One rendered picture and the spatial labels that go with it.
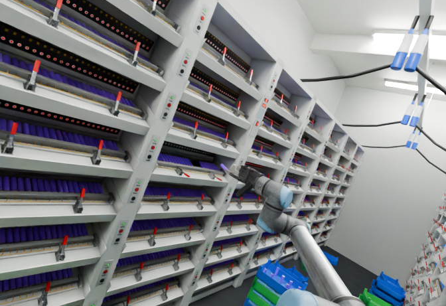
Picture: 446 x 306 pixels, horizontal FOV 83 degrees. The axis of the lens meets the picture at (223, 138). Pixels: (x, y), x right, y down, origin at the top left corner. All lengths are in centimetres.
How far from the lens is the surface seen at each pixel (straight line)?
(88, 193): 120
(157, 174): 122
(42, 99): 94
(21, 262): 121
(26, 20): 92
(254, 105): 164
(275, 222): 121
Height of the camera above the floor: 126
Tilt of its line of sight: 2 degrees down
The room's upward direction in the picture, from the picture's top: 21 degrees clockwise
